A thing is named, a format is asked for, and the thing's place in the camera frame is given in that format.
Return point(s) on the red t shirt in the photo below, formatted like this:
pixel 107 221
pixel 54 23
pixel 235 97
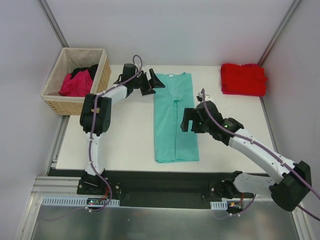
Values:
pixel 242 78

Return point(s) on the wicker laundry basket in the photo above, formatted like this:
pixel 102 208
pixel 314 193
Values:
pixel 70 59

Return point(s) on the left aluminium frame post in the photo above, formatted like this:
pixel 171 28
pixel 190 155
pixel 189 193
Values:
pixel 53 23

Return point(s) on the pink t shirt in basket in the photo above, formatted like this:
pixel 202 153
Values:
pixel 76 86

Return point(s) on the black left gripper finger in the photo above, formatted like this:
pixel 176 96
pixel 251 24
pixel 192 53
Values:
pixel 154 81
pixel 147 91

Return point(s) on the aluminium rail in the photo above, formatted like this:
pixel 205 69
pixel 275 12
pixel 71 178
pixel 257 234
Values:
pixel 55 186

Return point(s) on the aluminium frame post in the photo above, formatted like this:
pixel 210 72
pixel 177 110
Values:
pixel 294 6
pixel 53 23

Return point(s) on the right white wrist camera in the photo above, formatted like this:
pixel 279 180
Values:
pixel 201 97

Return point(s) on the right aluminium frame post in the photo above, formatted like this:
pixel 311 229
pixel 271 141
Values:
pixel 294 6

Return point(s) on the teal t shirt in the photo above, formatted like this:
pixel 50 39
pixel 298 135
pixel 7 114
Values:
pixel 171 144

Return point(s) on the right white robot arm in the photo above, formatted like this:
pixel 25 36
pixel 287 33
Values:
pixel 286 182

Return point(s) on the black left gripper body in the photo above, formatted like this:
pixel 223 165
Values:
pixel 145 83

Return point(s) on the grey cable duct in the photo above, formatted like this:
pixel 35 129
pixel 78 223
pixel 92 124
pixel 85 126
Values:
pixel 219 205
pixel 65 201

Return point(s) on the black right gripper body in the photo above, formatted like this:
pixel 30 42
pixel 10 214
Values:
pixel 194 120

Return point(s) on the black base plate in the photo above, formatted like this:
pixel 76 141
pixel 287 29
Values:
pixel 172 190

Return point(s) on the right grey cable duct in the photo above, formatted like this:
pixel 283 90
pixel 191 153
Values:
pixel 219 205

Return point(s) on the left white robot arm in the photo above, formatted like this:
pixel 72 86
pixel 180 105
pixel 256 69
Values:
pixel 95 120

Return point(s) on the left grey cable duct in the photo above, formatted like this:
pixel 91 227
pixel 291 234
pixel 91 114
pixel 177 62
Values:
pixel 65 201

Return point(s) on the black t shirt in basket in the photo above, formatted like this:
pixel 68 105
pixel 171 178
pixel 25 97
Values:
pixel 91 70

